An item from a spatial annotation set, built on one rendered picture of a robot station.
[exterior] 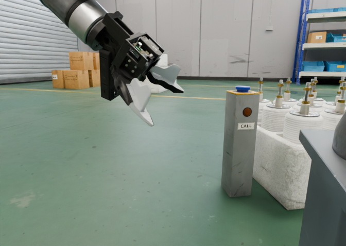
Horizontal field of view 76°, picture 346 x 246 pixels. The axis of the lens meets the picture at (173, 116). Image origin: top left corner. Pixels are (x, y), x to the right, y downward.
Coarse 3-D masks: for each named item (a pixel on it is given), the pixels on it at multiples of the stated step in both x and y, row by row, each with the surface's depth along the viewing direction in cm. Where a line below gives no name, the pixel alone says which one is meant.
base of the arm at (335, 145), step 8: (344, 112) 24; (344, 120) 23; (336, 128) 24; (344, 128) 22; (336, 136) 23; (344, 136) 22; (336, 144) 23; (344, 144) 21; (336, 152) 23; (344, 152) 21
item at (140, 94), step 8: (136, 80) 40; (128, 88) 41; (136, 88) 40; (144, 88) 38; (136, 96) 40; (144, 96) 38; (136, 104) 39; (144, 104) 38; (136, 112) 39; (144, 112) 40; (144, 120) 39
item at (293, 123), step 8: (288, 112) 66; (288, 120) 63; (296, 120) 61; (304, 120) 60; (312, 120) 59; (320, 120) 60; (288, 128) 63; (296, 128) 61; (312, 128) 60; (320, 128) 60; (288, 136) 63; (296, 136) 62
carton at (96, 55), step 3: (93, 54) 400; (96, 54) 400; (93, 57) 401; (96, 57) 400; (93, 60) 402; (96, 60) 401; (93, 63) 404; (96, 63) 402; (96, 66) 403; (99, 66) 410
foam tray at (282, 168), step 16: (256, 144) 75; (272, 144) 66; (288, 144) 60; (256, 160) 75; (272, 160) 66; (288, 160) 59; (304, 160) 58; (256, 176) 76; (272, 176) 67; (288, 176) 60; (304, 176) 59; (272, 192) 67; (288, 192) 60; (304, 192) 60; (288, 208) 60
